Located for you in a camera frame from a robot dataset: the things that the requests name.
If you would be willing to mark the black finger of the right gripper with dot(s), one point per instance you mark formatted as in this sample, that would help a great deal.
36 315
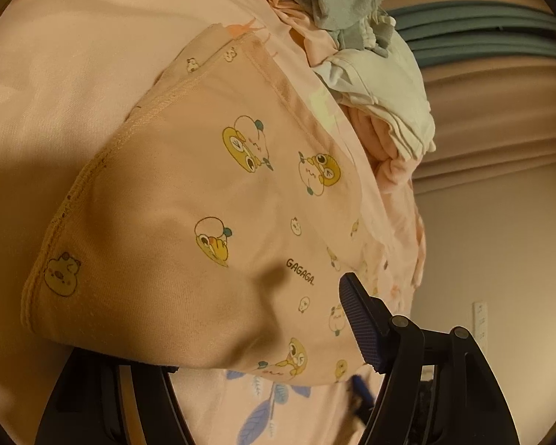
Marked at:
363 399

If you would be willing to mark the pink curtain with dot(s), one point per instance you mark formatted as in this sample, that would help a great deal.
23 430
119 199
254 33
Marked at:
493 116

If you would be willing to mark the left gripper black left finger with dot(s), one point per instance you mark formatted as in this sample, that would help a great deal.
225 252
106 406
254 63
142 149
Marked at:
85 406

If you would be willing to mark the pink printed bed sheet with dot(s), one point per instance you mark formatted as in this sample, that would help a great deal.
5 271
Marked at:
71 72

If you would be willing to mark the pink garment pile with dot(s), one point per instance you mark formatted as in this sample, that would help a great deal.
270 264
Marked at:
392 174

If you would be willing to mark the white folded garment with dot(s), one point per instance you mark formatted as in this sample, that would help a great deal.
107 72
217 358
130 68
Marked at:
389 88

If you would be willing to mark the grey garment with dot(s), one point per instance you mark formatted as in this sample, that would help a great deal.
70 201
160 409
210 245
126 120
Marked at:
353 24

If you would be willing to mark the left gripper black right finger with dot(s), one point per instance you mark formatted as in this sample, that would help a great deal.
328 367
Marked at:
467 405

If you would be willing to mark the white wall socket strip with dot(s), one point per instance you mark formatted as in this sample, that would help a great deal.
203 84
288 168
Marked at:
480 324

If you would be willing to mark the peach cartoon print shirt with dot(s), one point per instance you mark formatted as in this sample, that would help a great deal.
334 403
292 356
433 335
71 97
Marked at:
212 229

